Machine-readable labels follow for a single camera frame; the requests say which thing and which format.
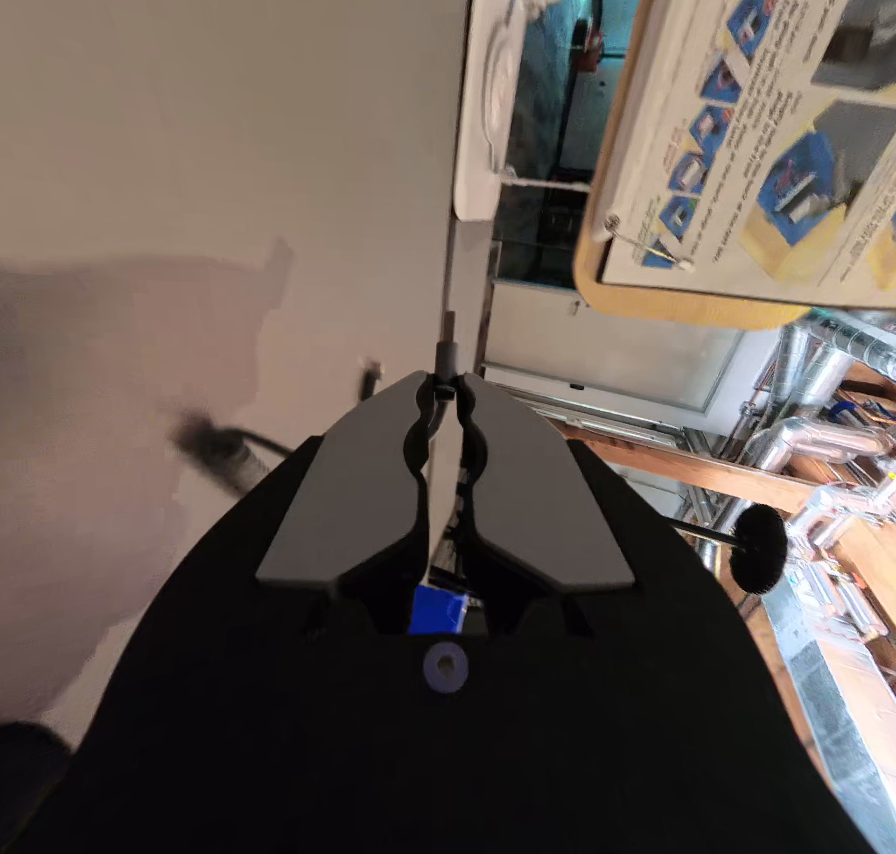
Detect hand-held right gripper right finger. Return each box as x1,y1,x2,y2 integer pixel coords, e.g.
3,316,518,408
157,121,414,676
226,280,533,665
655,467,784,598
458,372,637,596

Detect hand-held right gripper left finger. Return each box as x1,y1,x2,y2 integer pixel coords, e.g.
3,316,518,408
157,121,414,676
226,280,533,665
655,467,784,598
255,371,429,593

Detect silver ribbed round duct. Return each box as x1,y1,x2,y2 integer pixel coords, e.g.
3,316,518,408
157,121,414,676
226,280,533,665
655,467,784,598
770,311,896,449

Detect white door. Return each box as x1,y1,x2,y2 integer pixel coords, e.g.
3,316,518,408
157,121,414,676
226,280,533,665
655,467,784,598
482,280,744,415

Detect black hub cable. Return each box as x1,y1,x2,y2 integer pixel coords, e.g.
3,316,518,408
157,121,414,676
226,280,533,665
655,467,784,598
171,411,295,499

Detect blue plastic bin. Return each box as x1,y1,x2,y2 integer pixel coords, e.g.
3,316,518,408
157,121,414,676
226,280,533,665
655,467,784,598
408,584,469,636

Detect printed instruction sheet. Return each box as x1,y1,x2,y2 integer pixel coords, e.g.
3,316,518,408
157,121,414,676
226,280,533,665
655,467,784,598
601,0,896,309

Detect silver rectangular foil duct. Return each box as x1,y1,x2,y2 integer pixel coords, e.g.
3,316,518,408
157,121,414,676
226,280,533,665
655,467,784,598
762,584,896,854

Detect silver usb cable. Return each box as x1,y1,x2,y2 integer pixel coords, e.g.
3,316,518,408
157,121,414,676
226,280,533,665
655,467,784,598
358,311,469,589

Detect black pole with round disc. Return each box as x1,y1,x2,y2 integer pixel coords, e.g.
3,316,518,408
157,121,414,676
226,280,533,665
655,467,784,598
671,504,790,594

